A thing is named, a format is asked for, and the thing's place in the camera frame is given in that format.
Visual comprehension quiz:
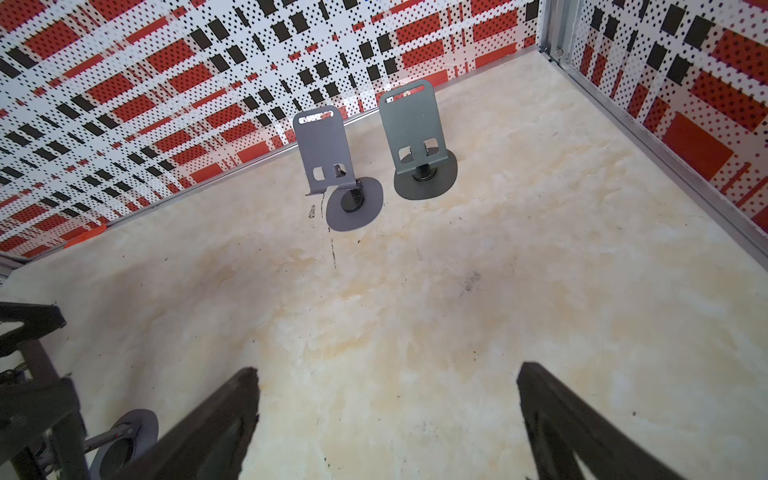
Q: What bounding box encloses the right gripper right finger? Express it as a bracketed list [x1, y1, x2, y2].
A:
[517, 362, 681, 479]

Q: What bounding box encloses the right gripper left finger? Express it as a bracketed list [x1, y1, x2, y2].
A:
[115, 367, 260, 479]

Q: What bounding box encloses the red marker at wall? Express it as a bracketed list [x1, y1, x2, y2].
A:
[62, 225, 108, 249]

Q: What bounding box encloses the grey phone stand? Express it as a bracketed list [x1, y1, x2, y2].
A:
[12, 409, 159, 479]
[379, 79, 458, 201]

